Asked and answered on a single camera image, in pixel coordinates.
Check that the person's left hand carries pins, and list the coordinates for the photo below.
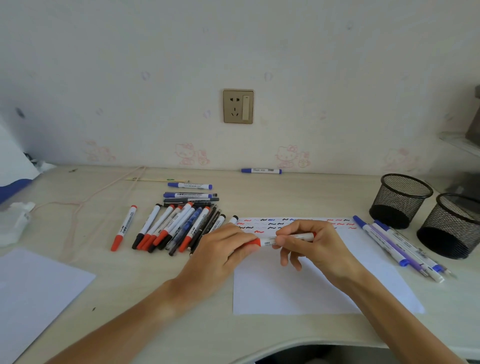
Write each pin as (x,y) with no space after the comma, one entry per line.
(210,270)

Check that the person's right hand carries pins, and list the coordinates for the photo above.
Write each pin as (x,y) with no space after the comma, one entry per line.
(330,258)

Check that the black slim pen silver tip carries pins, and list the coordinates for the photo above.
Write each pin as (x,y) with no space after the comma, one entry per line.
(216,209)
(212,225)

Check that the red-capped white marker pen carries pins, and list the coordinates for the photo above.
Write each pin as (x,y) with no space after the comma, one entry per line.
(123,228)
(268,242)
(141,247)
(197,226)
(175,222)
(146,248)

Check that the blue slim pen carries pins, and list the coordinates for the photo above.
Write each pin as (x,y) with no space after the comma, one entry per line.
(190,222)

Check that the white paper sheet with squiggles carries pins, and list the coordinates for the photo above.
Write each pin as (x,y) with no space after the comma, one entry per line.
(285,296)

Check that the purple slim pen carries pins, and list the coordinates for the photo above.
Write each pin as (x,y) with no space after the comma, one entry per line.
(397,249)

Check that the black click pen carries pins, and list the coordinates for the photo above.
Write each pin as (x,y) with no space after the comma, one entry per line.
(174,204)

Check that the black mesh cup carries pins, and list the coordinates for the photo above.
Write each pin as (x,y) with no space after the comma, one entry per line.
(450,227)
(399,200)

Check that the white slim pen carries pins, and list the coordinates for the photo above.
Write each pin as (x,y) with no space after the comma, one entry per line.
(438,279)

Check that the person's left forearm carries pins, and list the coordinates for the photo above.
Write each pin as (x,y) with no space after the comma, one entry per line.
(112,330)

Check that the person's right forearm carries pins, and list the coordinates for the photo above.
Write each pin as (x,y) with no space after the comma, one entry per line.
(397,322)

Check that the light wooden table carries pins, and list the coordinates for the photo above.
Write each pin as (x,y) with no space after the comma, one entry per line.
(123,277)

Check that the paper-wrapped chopsticks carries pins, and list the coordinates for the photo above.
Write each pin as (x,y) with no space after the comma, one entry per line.
(153,180)

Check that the blank white paper sheet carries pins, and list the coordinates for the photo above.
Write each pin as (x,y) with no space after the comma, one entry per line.
(33,292)

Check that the small white scrap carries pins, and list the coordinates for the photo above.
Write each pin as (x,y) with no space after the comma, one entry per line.
(47,167)

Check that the crumpled white tissue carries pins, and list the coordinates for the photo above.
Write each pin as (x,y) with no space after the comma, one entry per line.
(13,225)

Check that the white plastic bag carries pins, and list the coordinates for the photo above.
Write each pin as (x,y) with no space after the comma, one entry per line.
(15,161)

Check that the gold wall socket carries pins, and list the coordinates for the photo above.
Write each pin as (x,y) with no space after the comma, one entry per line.
(232,107)

